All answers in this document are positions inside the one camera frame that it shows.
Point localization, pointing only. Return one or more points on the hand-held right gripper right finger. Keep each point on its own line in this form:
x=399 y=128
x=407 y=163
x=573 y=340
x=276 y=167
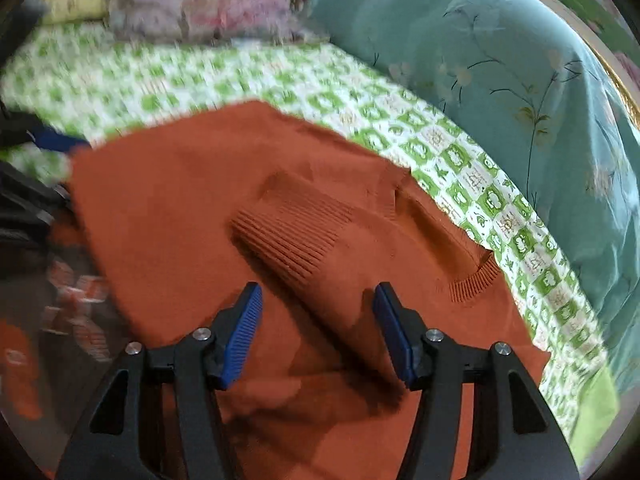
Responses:
x=395 y=335

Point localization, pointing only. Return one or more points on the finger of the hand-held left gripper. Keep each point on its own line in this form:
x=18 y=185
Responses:
x=50 y=139

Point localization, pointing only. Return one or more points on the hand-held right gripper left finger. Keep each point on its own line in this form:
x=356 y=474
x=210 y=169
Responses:
x=245 y=332

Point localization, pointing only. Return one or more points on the orange knit sweater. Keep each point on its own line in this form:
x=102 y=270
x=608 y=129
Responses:
x=175 y=200

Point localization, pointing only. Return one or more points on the purple floral ruffled pillow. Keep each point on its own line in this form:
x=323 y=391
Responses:
x=210 y=5

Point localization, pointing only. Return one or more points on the light green cloth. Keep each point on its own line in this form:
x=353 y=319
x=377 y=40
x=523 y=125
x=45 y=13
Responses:
x=595 y=405

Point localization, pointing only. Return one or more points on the green printed bedsheet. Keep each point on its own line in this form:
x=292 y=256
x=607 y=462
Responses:
x=300 y=85

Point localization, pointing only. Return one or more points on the teal floral quilt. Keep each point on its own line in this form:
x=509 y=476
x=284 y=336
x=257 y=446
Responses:
x=475 y=60

